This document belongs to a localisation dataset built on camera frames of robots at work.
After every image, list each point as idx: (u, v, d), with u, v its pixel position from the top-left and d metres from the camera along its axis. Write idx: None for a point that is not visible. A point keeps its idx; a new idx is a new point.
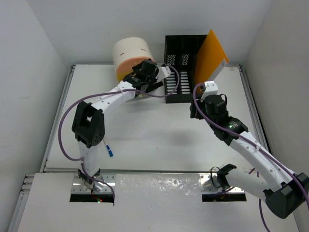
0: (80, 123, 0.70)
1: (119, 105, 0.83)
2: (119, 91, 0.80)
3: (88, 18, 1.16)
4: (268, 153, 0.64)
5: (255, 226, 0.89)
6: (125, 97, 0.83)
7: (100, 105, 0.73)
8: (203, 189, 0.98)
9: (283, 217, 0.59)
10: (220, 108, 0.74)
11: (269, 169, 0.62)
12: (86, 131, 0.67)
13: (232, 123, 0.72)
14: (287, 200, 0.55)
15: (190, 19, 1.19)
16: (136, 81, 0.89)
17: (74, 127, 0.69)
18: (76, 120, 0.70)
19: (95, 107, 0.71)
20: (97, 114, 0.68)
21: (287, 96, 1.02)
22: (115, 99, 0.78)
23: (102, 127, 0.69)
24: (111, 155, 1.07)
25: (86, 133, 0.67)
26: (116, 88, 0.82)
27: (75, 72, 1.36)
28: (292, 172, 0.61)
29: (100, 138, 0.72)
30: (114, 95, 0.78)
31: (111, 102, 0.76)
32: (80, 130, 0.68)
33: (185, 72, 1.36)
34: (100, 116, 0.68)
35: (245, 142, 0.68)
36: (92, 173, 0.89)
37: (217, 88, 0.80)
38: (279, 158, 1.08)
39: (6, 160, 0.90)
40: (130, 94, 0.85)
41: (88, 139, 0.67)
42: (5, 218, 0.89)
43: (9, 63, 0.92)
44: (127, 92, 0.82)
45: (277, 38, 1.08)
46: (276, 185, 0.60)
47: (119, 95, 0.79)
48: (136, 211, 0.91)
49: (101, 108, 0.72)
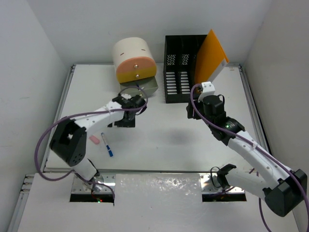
0: (59, 141, 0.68)
1: (106, 124, 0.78)
2: (107, 111, 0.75)
3: (88, 18, 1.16)
4: (264, 151, 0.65)
5: (255, 226, 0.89)
6: (113, 117, 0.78)
7: (84, 123, 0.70)
8: (203, 189, 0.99)
9: (282, 215, 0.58)
10: (218, 109, 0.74)
11: (266, 166, 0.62)
12: (63, 151, 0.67)
13: (229, 123, 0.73)
14: (284, 196, 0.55)
15: (190, 19, 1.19)
16: (126, 102, 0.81)
17: (52, 144, 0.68)
18: (55, 136, 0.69)
19: (78, 124, 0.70)
20: (78, 133, 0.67)
21: (287, 95, 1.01)
22: (102, 119, 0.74)
23: (81, 147, 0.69)
24: (111, 155, 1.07)
25: (64, 152, 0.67)
26: (104, 107, 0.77)
27: (75, 72, 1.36)
28: (289, 169, 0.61)
29: (78, 158, 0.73)
30: (100, 115, 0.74)
31: (98, 121, 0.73)
32: (59, 148, 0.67)
33: (185, 72, 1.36)
34: (82, 134, 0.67)
35: (242, 140, 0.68)
36: (89, 177, 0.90)
37: (214, 88, 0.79)
38: (279, 158, 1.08)
39: (7, 160, 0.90)
40: (119, 115, 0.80)
41: (66, 158, 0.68)
42: (5, 218, 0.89)
43: (9, 63, 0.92)
44: (115, 112, 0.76)
45: (277, 38, 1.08)
46: (273, 182, 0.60)
47: (106, 116, 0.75)
48: (136, 211, 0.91)
49: (85, 126, 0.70)
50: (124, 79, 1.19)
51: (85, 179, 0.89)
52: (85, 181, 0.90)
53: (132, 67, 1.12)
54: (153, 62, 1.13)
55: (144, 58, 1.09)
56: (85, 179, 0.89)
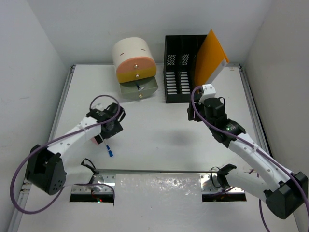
0: (34, 171, 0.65)
1: (84, 142, 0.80)
2: (82, 129, 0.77)
3: (88, 18, 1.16)
4: (265, 153, 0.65)
5: (255, 226, 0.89)
6: (89, 134, 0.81)
7: (58, 148, 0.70)
8: (203, 189, 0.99)
9: (283, 218, 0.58)
10: (218, 111, 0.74)
11: (266, 169, 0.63)
12: (41, 181, 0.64)
13: (230, 126, 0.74)
14: (285, 198, 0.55)
15: (190, 19, 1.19)
16: (101, 115, 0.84)
17: (28, 175, 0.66)
18: (29, 167, 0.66)
19: (52, 151, 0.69)
20: (53, 161, 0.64)
21: (287, 96, 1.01)
22: (77, 138, 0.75)
23: (59, 174, 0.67)
24: (111, 155, 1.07)
25: (42, 182, 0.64)
26: (78, 126, 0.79)
27: (75, 72, 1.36)
28: (290, 171, 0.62)
29: (59, 185, 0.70)
30: (75, 135, 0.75)
31: (72, 142, 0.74)
32: (35, 179, 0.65)
33: (185, 72, 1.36)
34: (57, 161, 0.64)
35: (243, 143, 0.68)
36: (88, 180, 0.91)
37: (215, 91, 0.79)
38: (279, 158, 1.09)
39: (7, 160, 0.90)
40: (95, 130, 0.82)
41: (45, 188, 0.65)
42: (4, 218, 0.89)
43: (9, 63, 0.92)
44: (90, 129, 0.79)
45: (277, 39, 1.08)
46: (274, 184, 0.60)
47: (81, 134, 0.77)
48: (136, 211, 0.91)
49: (60, 152, 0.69)
50: (124, 79, 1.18)
51: (83, 182, 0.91)
52: (84, 184, 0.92)
53: (132, 67, 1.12)
54: (153, 62, 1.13)
55: (144, 58, 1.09)
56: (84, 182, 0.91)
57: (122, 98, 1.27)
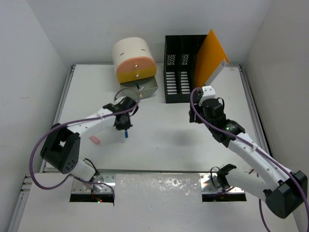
0: (51, 148, 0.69)
1: (99, 130, 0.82)
2: (99, 117, 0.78)
3: (87, 18, 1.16)
4: (264, 153, 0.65)
5: (255, 227, 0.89)
6: (105, 123, 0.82)
7: (76, 128, 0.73)
8: (203, 189, 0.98)
9: (283, 217, 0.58)
10: (217, 111, 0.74)
11: (266, 168, 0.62)
12: (57, 158, 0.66)
13: (230, 125, 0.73)
14: (285, 198, 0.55)
15: (190, 19, 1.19)
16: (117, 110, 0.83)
17: (44, 152, 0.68)
18: (47, 144, 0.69)
19: (71, 130, 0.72)
20: (72, 137, 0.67)
21: (287, 96, 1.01)
22: (94, 124, 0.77)
23: (74, 153, 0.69)
24: (126, 137, 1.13)
25: (57, 158, 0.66)
26: (97, 113, 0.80)
27: (75, 72, 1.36)
28: (290, 170, 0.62)
29: (71, 166, 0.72)
30: (93, 121, 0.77)
31: (90, 126, 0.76)
32: (51, 155, 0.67)
33: (185, 72, 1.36)
34: (76, 139, 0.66)
35: (243, 142, 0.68)
36: (89, 177, 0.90)
37: (214, 93, 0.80)
38: (279, 158, 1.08)
39: (7, 160, 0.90)
40: (111, 121, 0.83)
41: (59, 165, 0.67)
42: (5, 218, 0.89)
43: (9, 63, 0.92)
44: (107, 118, 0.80)
45: (277, 38, 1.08)
46: (274, 183, 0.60)
47: (98, 122, 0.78)
48: (136, 211, 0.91)
49: (78, 131, 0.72)
50: (123, 79, 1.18)
51: (85, 181, 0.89)
52: (85, 182, 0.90)
53: (131, 67, 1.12)
54: (153, 62, 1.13)
55: (145, 58, 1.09)
56: (85, 180, 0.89)
57: None
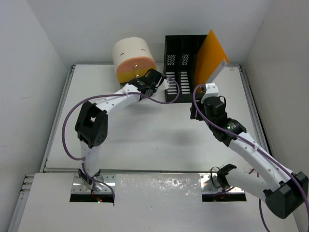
0: (83, 123, 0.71)
1: (123, 108, 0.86)
2: (124, 94, 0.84)
3: (87, 17, 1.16)
4: (266, 153, 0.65)
5: (255, 227, 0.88)
6: (129, 99, 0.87)
7: (104, 106, 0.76)
8: (203, 189, 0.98)
9: (283, 217, 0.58)
10: (218, 110, 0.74)
11: (267, 169, 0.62)
12: (89, 132, 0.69)
13: (231, 124, 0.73)
14: (286, 199, 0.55)
15: (190, 19, 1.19)
16: (142, 84, 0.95)
17: (77, 126, 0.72)
18: (79, 120, 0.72)
19: (100, 108, 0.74)
20: (101, 115, 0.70)
21: (287, 96, 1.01)
22: (120, 100, 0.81)
23: (104, 128, 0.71)
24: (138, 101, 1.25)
25: (89, 133, 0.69)
26: (121, 91, 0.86)
27: (75, 72, 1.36)
28: (291, 171, 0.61)
29: (102, 140, 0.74)
30: (119, 98, 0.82)
31: (116, 103, 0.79)
32: (84, 130, 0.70)
33: (185, 72, 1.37)
34: (104, 117, 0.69)
35: (244, 142, 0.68)
36: (92, 173, 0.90)
37: (217, 91, 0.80)
38: (279, 158, 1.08)
39: (7, 160, 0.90)
40: (134, 97, 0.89)
41: (90, 138, 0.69)
42: (4, 219, 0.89)
43: (9, 63, 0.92)
44: (131, 95, 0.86)
45: (277, 38, 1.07)
46: (275, 184, 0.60)
47: (124, 98, 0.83)
48: (136, 211, 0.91)
49: (106, 108, 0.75)
50: (125, 79, 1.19)
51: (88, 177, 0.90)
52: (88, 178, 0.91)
53: (132, 67, 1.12)
54: (153, 62, 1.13)
55: (145, 58, 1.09)
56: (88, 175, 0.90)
57: None
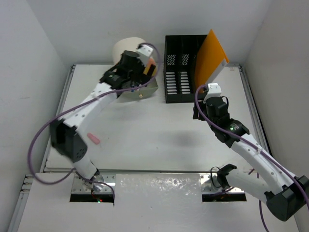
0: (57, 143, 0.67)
1: (99, 113, 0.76)
2: (95, 98, 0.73)
3: (87, 17, 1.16)
4: (269, 156, 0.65)
5: (255, 227, 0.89)
6: (103, 102, 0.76)
7: (73, 121, 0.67)
8: (203, 189, 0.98)
9: (284, 220, 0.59)
10: (221, 111, 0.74)
11: (270, 172, 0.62)
12: (64, 151, 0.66)
13: (233, 126, 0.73)
14: (288, 203, 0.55)
15: (190, 19, 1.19)
16: (115, 79, 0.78)
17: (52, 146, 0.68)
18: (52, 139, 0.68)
19: (68, 124, 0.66)
20: (71, 134, 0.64)
21: (288, 97, 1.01)
22: (91, 108, 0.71)
23: (79, 144, 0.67)
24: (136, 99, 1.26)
25: (66, 151, 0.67)
26: (91, 95, 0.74)
27: (75, 73, 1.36)
28: (294, 175, 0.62)
29: (82, 152, 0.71)
30: (90, 105, 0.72)
31: (87, 113, 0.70)
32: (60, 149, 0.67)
33: (185, 72, 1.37)
34: (75, 135, 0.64)
35: (247, 144, 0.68)
36: (91, 175, 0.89)
37: (220, 90, 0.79)
38: (279, 158, 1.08)
39: (7, 160, 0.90)
40: (110, 97, 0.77)
41: (70, 155, 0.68)
42: (4, 219, 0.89)
43: (9, 63, 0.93)
44: (104, 97, 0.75)
45: (278, 39, 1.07)
46: (278, 188, 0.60)
47: (95, 104, 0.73)
48: (136, 211, 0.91)
49: (76, 124, 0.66)
50: None
51: (86, 178, 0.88)
52: (86, 179, 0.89)
53: None
54: (153, 62, 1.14)
55: None
56: (86, 177, 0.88)
57: (122, 98, 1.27)
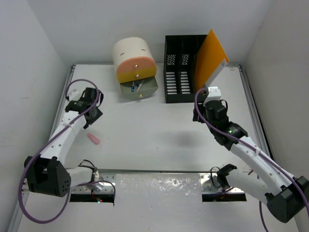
0: (37, 182, 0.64)
1: (74, 138, 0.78)
2: (67, 126, 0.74)
3: (87, 17, 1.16)
4: (267, 157, 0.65)
5: (255, 226, 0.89)
6: (76, 127, 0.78)
7: (50, 152, 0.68)
8: (203, 189, 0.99)
9: (284, 222, 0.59)
10: (220, 114, 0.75)
11: (268, 173, 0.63)
12: (47, 188, 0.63)
13: (232, 128, 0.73)
14: (287, 203, 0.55)
15: (190, 19, 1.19)
16: (80, 105, 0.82)
17: (33, 187, 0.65)
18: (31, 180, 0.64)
19: (47, 157, 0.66)
20: (51, 167, 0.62)
21: (287, 98, 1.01)
22: (66, 136, 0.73)
23: (63, 174, 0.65)
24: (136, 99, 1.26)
25: (49, 188, 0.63)
26: (62, 124, 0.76)
27: (75, 73, 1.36)
28: (292, 176, 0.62)
29: (67, 185, 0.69)
30: (63, 134, 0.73)
31: (63, 141, 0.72)
32: (41, 188, 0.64)
33: (185, 72, 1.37)
34: (56, 166, 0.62)
35: (245, 146, 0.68)
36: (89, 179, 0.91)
37: (219, 94, 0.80)
38: (279, 158, 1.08)
39: (7, 160, 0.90)
40: (80, 122, 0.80)
41: (54, 192, 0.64)
42: (4, 219, 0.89)
43: (9, 63, 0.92)
44: (76, 123, 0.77)
45: (277, 40, 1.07)
46: (277, 189, 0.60)
47: (69, 131, 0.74)
48: (136, 212, 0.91)
49: (55, 155, 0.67)
50: (124, 78, 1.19)
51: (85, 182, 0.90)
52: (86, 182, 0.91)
53: (132, 67, 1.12)
54: (153, 62, 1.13)
55: (143, 58, 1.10)
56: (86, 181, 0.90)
57: (122, 98, 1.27)
